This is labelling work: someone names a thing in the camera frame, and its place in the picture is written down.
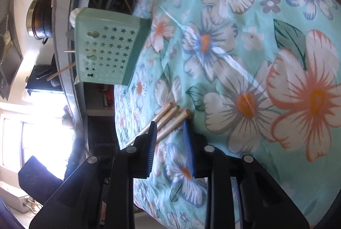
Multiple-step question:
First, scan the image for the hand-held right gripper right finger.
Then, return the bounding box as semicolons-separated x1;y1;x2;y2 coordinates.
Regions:
182;120;311;229

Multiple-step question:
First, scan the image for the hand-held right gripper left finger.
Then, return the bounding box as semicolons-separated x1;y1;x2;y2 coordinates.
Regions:
29;120;157;229

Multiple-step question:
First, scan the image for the green plastic utensil holder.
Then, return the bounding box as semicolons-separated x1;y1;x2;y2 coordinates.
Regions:
75;7;151;86

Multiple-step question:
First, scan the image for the floral printed cloth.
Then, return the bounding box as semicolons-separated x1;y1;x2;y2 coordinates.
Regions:
114;0;341;229

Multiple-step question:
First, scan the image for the window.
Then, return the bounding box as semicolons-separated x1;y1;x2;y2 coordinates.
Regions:
0;101;76;179

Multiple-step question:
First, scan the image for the white box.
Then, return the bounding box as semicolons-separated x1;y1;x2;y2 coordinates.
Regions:
0;181;40;216

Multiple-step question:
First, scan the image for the white shell-shaped spoon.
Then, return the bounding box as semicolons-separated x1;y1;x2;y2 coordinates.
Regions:
70;8;83;27

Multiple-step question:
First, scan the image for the large black cooking pot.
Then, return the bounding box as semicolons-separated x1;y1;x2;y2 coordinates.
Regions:
26;0;55;44

